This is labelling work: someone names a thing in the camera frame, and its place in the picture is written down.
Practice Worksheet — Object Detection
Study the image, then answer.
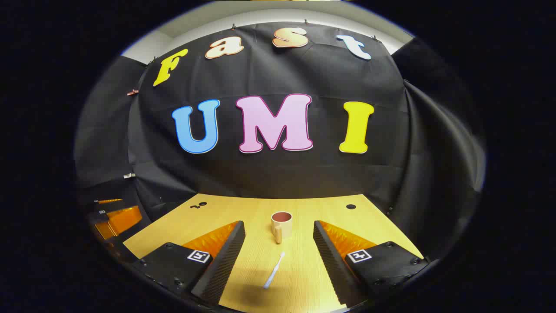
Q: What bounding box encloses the wooden desktop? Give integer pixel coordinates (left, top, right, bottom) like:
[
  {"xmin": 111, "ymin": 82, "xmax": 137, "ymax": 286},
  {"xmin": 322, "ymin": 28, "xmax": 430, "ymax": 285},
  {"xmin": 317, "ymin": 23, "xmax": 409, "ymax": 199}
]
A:
[{"xmin": 123, "ymin": 193, "xmax": 424, "ymax": 311}]

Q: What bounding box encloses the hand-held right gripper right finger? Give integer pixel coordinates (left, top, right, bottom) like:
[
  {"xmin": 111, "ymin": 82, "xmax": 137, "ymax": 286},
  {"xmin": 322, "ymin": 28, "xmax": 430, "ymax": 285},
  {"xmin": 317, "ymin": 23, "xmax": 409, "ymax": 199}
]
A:
[{"xmin": 313, "ymin": 220, "xmax": 430, "ymax": 307}]

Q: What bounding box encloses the beige cup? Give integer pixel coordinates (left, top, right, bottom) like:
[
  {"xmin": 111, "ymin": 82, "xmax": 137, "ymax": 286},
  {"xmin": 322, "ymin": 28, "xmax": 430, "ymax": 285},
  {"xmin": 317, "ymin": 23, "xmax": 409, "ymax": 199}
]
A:
[{"xmin": 271, "ymin": 211, "xmax": 293, "ymax": 244}]

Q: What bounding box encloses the light blue toothbrush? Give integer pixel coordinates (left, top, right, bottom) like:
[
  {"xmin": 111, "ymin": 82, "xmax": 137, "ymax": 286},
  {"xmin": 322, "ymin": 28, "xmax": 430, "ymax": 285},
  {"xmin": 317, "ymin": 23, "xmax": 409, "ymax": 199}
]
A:
[{"xmin": 262, "ymin": 251, "xmax": 286, "ymax": 290}]

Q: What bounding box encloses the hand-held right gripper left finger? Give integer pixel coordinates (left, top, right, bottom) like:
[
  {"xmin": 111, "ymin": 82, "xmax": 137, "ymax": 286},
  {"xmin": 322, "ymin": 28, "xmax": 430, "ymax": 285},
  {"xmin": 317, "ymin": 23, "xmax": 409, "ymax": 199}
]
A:
[{"xmin": 129, "ymin": 220, "xmax": 246, "ymax": 306}]

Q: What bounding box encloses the black backdrop cloth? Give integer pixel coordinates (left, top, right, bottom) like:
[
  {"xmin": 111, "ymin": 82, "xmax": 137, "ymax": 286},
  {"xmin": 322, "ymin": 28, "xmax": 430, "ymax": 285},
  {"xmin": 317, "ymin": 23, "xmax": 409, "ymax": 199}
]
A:
[{"xmin": 74, "ymin": 21, "xmax": 487, "ymax": 261}]

